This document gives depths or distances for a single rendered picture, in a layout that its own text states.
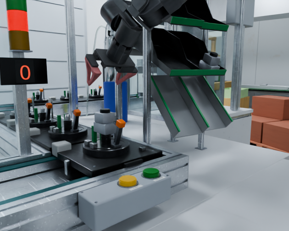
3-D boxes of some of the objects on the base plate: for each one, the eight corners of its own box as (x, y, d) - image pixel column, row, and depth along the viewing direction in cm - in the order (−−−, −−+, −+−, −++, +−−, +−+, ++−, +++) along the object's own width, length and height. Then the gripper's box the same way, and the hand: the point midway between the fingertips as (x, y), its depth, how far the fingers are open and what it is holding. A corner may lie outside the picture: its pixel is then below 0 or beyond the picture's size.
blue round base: (132, 122, 180) (131, 81, 175) (113, 124, 170) (112, 82, 165) (118, 118, 192) (118, 80, 187) (100, 121, 181) (98, 81, 177)
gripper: (107, 46, 63) (86, 93, 72) (151, 50, 72) (127, 91, 81) (95, 29, 66) (76, 75, 75) (139, 35, 75) (117, 75, 84)
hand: (103, 81), depth 78 cm, fingers open, 9 cm apart
